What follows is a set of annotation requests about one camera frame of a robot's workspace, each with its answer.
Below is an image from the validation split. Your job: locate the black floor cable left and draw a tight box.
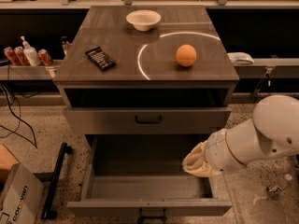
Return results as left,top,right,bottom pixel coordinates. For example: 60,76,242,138
0,83,39,149

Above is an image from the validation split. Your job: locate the small dark bottle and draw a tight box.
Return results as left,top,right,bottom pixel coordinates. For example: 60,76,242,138
61,36,70,54

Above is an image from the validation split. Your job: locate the red can right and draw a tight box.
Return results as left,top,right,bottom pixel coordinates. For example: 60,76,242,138
38,49,53,66

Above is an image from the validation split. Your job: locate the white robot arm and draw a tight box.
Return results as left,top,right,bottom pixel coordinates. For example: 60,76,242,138
182,95,299,177

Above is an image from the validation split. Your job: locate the black snack bag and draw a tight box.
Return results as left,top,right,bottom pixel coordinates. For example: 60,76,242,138
85,47,116,72

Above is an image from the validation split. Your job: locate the grey top drawer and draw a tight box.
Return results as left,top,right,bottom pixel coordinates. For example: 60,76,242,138
64,107,231,134

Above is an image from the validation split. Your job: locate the red can middle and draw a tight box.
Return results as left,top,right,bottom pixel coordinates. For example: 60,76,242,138
14,46,29,66

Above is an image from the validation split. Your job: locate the white folded cloth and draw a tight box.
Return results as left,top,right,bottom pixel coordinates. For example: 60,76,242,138
228,52,254,64

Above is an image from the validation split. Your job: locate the grey side shelf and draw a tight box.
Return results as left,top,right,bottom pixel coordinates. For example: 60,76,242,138
235,58,299,78
0,60,62,81

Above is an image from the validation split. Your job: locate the grey side shelf left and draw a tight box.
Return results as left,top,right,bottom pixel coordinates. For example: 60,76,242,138
0,60,62,81

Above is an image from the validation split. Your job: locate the grey side shelf right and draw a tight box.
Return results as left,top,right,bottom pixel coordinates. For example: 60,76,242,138
235,58,299,78

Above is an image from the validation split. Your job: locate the grey drawer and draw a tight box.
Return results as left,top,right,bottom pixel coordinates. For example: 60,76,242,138
67,134,232,224
64,107,231,134

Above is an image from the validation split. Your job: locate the grey drawer cabinet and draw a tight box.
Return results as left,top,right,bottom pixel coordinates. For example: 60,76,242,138
53,5,240,147

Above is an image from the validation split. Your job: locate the red can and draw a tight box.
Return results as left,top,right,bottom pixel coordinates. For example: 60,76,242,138
38,49,53,66
4,47,21,65
14,46,29,66

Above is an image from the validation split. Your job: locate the red can left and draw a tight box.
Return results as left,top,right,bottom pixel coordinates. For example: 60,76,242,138
4,47,21,65

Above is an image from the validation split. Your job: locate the white bowl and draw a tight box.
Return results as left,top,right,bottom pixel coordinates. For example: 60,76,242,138
126,10,161,32

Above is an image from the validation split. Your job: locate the white pump bottle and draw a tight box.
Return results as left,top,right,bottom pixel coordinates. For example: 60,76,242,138
21,36,41,66

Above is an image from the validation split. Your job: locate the black bar stand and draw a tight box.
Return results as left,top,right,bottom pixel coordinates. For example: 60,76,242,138
41,142,72,220

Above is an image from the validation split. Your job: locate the white cardboard box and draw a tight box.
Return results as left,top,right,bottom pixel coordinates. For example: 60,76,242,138
0,144,45,224

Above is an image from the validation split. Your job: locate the orange fruit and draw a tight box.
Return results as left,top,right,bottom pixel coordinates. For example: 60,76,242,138
176,44,197,67

